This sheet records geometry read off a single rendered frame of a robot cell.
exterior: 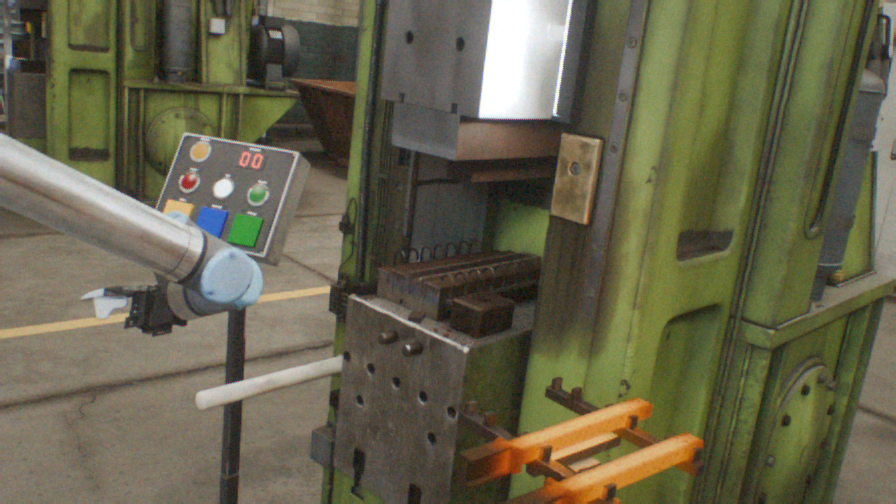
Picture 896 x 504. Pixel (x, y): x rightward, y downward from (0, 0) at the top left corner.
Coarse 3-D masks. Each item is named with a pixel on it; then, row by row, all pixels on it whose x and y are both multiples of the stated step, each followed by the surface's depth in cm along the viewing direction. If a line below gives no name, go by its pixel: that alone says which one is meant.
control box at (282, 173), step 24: (192, 144) 212; (216, 144) 210; (240, 144) 209; (192, 168) 210; (216, 168) 208; (240, 168) 206; (264, 168) 205; (288, 168) 203; (168, 192) 209; (192, 192) 208; (240, 192) 204; (288, 192) 203; (192, 216) 205; (264, 216) 201; (288, 216) 205; (264, 240) 199
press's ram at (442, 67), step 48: (432, 0) 171; (480, 0) 162; (528, 0) 167; (432, 48) 172; (480, 48) 163; (528, 48) 171; (384, 96) 184; (432, 96) 174; (480, 96) 164; (528, 96) 175
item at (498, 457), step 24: (624, 408) 137; (648, 408) 139; (552, 432) 126; (576, 432) 127; (600, 432) 131; (480, 456) 114; (504, 456) 118; (528, 456) 120; (456, 480) 115; (480, 480) 115
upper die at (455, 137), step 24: (408, 120) 179; (432, 120) 174; (456, 120) 170; (480, 120) 174; (504, 120) 179; (528, 120) 185; (408, 144) 180; (432, 144) 175; (456, 144) 170; (480, 144) 175; (504, 144) 181; (528, 144) 187; (552, 144) 194
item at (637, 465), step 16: (656, 448) 124; (672, 448) 125; (688, 448) 126; (608, 464) 118; (624, 464) 118; (640, 464) 119; (656, 464) 121; (672, 464) 124; (544, 480) 110; (576, 480) 112; (592, 480) 113; (608, 480) 114; (624, 480) 116; (528, 496) 106; (544, 496) 107; (560, 496) 107; (576, 496) 108; (592, 496) 112
